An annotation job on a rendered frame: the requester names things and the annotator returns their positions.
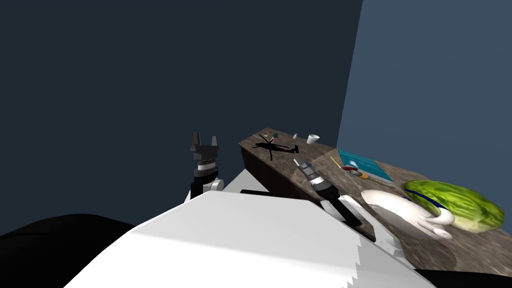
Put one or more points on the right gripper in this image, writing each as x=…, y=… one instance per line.
x=303, y=164

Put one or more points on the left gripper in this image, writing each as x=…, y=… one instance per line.
x=204, y=152

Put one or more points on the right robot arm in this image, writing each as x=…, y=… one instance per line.
x=330, y=192

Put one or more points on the white cup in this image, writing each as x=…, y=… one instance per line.
x=312, y=139

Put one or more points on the yellow pencil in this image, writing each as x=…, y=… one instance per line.
x=335, y=161

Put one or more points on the black toy helicopter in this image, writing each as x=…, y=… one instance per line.
x=274, y=147

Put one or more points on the small green and pink item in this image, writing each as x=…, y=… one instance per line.
x=274, y=136

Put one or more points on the red and orange small object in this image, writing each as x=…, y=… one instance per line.
x=356, y=172

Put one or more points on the teal book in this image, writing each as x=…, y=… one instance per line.
x=366, y=164

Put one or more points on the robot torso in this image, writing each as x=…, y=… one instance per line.
x=248, y=240

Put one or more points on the white jug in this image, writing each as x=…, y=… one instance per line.
x=394, y=208

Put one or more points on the brown table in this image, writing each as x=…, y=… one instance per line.
x=416, y=248

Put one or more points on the green lettuce head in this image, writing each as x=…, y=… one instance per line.
x=464, y=206

